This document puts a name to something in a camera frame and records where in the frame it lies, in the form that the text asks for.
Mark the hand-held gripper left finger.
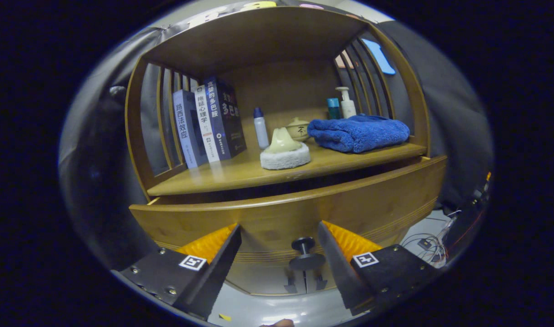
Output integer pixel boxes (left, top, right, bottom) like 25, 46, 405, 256
119, 223, 242, 321

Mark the beige lidded tea cup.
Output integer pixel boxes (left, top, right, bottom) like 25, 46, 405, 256
286, 117, 311, 142

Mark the black drawer knob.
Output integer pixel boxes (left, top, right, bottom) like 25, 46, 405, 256
289, 237, 326, 271

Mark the wooden cabinet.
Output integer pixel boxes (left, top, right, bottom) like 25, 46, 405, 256
125, 5, 431, 296

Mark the white bottle blue cap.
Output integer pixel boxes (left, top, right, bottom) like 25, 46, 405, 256
253, 107, 270, 149

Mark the white pump bottle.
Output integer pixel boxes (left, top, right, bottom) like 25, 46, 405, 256
335, 87, 357, 119

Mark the wooden countertop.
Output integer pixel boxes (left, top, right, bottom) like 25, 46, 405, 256
146, 136, 428, 197

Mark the beige handled white scrub pad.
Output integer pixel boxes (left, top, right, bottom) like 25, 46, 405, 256
260, 127, 311, 170

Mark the black floor box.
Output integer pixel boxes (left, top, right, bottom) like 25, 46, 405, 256
440, 195, 489, 255

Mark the white book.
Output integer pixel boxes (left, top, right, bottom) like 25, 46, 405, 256
194, 85, 221, 163

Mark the tangle of floor cables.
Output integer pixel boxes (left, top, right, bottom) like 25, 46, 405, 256
402, 211, 461, 266

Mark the blue folded towel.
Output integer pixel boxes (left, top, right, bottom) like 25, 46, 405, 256
307, 114, 410, 154

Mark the wooden drawer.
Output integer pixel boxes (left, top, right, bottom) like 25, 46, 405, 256
129, 155, 448, 266

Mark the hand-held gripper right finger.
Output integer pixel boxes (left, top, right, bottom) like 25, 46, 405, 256
317, 220, 442, 316

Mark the dark blue book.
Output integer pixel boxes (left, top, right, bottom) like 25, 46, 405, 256
203, 77, 247, 160

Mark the wooden cabinet door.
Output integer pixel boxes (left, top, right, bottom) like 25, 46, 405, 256
306, 268, 345, 294
225, 264, 307, 295

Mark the light blue book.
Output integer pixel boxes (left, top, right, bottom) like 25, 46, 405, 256
172, 89, 209, 169

